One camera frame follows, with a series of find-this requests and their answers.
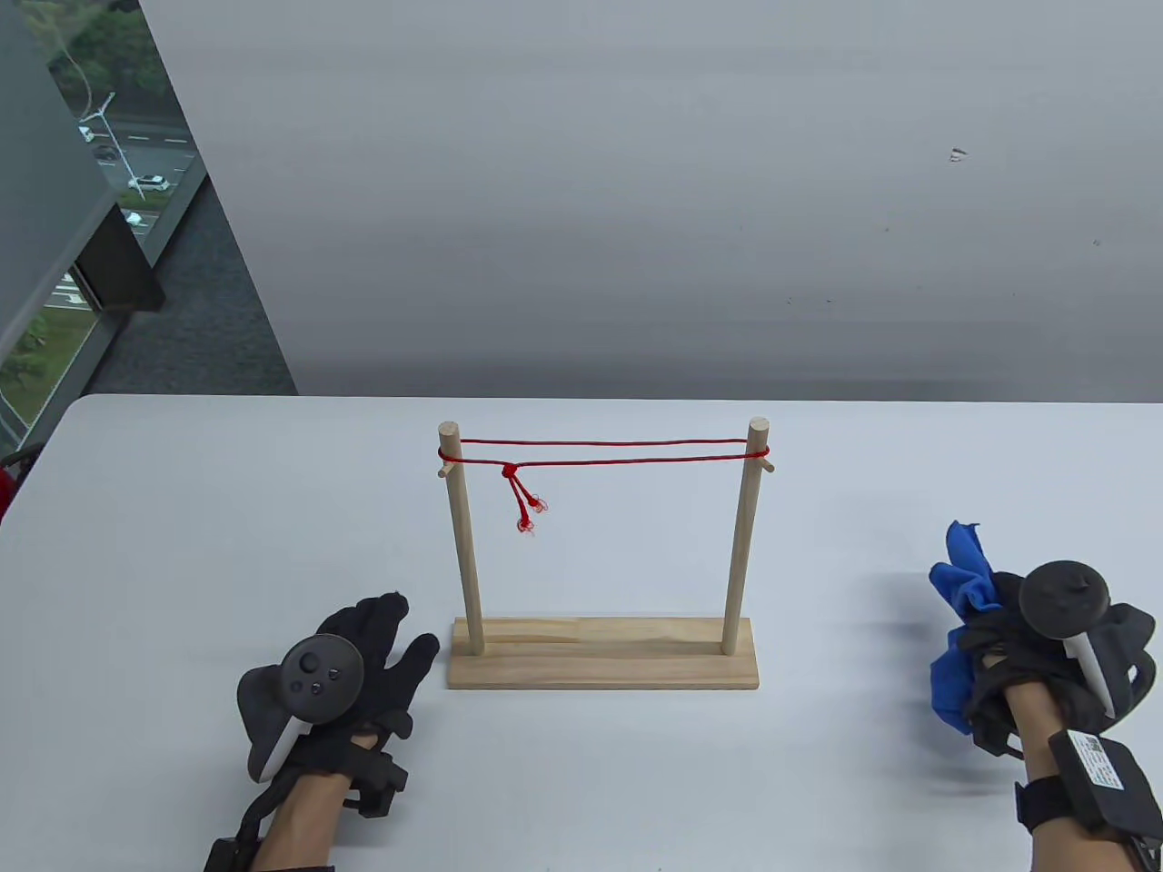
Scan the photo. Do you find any person's left hand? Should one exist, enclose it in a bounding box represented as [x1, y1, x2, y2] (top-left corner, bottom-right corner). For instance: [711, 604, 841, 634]
[263, 592, 442, 818]

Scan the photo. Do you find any person's right hand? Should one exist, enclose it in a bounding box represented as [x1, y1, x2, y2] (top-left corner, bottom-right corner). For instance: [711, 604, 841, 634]
[959, 572, 1114, 759]

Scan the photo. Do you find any blue towel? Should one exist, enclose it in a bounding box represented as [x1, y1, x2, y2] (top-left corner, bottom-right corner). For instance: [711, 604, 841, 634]
[929, 520, 1000, 735]

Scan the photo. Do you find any wooden rack with two posts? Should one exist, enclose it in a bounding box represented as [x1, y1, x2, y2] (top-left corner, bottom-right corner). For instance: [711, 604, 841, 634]
[437, 417, 776, 691]

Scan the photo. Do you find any red elastic cord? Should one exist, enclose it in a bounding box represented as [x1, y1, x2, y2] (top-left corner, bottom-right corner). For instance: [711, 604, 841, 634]
[437, 439, 771, 535]

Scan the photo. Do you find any person's right forearm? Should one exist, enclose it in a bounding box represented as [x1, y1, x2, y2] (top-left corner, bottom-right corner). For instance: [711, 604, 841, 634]
[1004, 681, 1137, 872]

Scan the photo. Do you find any dark grey left hand controller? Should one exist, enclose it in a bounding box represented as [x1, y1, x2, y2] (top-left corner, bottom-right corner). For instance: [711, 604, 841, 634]
[236, 633, 366, 784]

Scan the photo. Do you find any dark grey hand controller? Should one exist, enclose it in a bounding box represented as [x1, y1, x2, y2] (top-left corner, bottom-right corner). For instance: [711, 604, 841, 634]
[1018, 560, 1158, 720]
[236, 633, 366, 784]

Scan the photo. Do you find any dark grey right hand controller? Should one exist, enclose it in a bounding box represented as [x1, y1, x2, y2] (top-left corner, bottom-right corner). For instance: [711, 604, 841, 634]
[1018, 560, 1158, 720]

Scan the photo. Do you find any red and black chair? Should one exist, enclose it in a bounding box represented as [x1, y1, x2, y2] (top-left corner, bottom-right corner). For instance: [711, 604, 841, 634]
[0, 442, 46, 528]

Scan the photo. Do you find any black panel base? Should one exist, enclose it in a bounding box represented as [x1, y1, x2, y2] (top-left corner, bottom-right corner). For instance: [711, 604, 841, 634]
[75, 207, 166, 314]

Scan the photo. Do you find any glass window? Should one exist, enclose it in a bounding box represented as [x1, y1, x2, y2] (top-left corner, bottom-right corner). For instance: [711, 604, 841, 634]
[0, 0, 212, 455]

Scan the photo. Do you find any grey frosted panel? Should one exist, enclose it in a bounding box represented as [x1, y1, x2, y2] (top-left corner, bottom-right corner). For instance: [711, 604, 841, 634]
[0, 0, 124, 360]

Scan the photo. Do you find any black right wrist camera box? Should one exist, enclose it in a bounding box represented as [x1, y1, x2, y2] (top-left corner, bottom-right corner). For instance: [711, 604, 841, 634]
[1016, 728, 1163, 841]

